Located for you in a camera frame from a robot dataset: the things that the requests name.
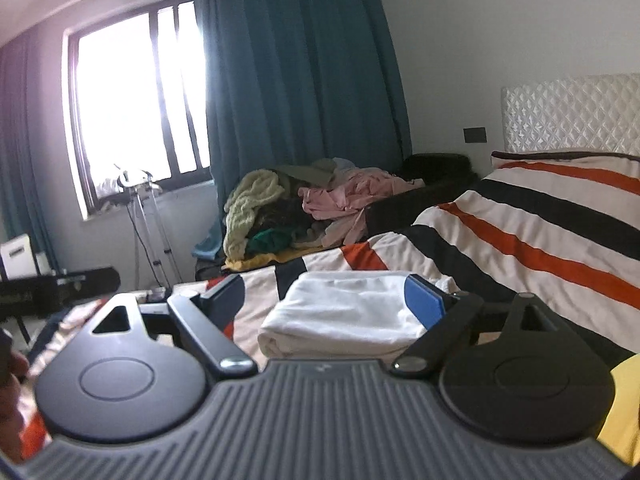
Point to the olive grey garment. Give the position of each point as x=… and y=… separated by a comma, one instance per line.
x=305, y=171

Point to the pink garment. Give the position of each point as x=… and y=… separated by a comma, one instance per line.
x=350, y=192

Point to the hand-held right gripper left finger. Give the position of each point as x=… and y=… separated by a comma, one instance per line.
x=227, y=294

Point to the blue curtain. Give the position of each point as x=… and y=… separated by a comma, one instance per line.
x=300, y=75
x=25, y=160

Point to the pale yellow cloth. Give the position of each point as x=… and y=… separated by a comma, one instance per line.
x=625, y=410

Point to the black wall socket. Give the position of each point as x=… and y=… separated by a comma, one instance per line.
x=475, y=134

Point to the white garment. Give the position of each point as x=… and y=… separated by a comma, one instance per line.
x=345, y=310

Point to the window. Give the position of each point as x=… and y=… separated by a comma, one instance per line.
x=135, y=100

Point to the black furry seat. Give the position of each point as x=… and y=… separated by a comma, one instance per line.
x=440, y=170

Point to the light blue cloth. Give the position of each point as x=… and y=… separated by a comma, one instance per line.
x=207, y=245

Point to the person's left hand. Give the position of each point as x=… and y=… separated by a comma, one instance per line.
x=15, y=410

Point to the white chair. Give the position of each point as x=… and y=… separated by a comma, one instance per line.
x=15, y=257

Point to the striped blanket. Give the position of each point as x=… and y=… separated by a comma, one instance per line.
x=525, y=240

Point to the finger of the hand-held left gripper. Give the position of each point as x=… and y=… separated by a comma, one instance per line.
x=85, y=280

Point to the dark patterned garment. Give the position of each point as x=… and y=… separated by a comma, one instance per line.
x=285, y=215

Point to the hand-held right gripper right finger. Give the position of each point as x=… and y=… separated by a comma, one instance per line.
x=424, y=302

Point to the green garment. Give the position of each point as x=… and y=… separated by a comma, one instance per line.
x=270, y=242

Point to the yellow garment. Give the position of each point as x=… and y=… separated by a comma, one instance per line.
x=270, y=259

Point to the yellow-green knit blanket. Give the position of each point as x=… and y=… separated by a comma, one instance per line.
x=250, y=205

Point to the white quilted headboard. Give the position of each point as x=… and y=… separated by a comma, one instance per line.
x=570, y=115

